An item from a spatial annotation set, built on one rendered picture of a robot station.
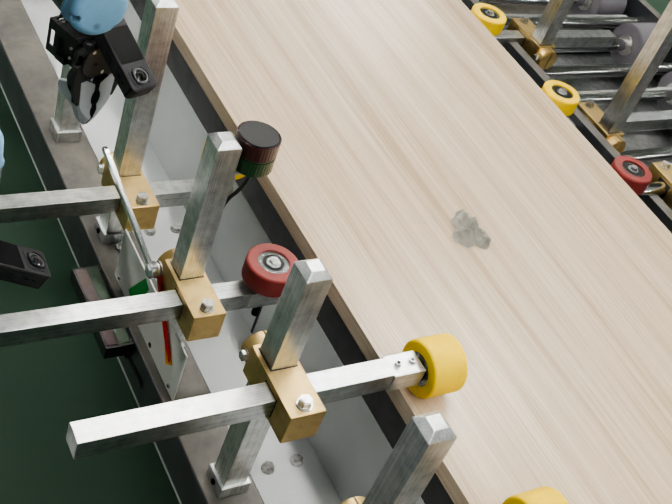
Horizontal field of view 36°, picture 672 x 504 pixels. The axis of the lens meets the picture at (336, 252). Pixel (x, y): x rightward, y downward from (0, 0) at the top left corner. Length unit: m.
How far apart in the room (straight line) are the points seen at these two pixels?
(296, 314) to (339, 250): 0.38
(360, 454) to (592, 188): 0.71
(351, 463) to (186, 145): 0.70
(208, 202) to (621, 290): 0.73
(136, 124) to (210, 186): 0.27
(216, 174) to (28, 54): 0.85
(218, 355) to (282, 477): 0.25
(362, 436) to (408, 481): 0.48
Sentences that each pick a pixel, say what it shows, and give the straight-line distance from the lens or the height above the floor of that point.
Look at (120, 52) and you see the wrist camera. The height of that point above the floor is 1.10.
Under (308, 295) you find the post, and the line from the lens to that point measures 1.18.
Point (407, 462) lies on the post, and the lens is 1.06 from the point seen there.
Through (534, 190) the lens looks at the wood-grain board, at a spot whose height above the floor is 0.90.
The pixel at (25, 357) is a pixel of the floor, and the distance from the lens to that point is 2.49.
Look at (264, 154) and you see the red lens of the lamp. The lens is 1.35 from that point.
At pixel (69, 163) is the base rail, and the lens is 1.90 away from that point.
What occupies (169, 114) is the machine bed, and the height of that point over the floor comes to 0.73.
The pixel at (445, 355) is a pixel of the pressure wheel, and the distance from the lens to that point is 1.38.
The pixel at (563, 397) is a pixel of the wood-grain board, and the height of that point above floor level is 0.90.
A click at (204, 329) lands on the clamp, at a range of 1.47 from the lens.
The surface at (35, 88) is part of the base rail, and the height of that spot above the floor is 0.70.
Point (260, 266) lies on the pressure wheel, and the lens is 1.49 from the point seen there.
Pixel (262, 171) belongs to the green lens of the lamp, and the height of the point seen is 1.07.
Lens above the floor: 1.90
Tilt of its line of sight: 40 degrees down
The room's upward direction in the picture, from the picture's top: 23 degrees clockwise
